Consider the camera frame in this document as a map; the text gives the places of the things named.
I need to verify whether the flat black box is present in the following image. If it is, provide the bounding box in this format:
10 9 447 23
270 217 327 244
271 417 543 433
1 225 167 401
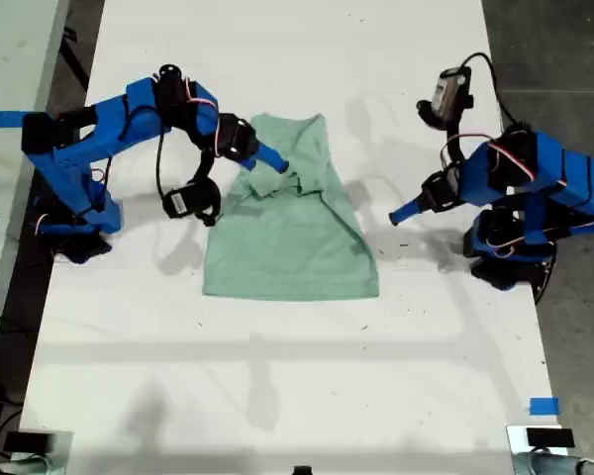
3 431 52 452
526 427 575 449

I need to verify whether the black stand leg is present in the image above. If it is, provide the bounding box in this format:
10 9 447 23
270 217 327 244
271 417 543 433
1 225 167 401
61 27 91 93

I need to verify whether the black camera box white label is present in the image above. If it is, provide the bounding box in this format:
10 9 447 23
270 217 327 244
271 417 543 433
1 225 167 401
161 178 224 228

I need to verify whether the black camera cable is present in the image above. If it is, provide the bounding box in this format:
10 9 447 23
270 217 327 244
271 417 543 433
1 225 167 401
153 126 172 199
460 51 524 131

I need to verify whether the black camera stalk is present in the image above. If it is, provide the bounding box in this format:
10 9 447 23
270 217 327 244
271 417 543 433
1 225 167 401
415 98 469 167
191 146 214 185

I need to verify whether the short blue tape strip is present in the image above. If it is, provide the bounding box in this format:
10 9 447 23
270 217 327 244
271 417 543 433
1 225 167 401
529 397 560 416

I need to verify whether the black camera box grey face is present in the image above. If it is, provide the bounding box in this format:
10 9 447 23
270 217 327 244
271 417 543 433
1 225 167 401
434 65 475 123

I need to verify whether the pale green T-shirt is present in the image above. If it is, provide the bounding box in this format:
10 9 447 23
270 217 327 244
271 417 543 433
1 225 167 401
201 112 380 301

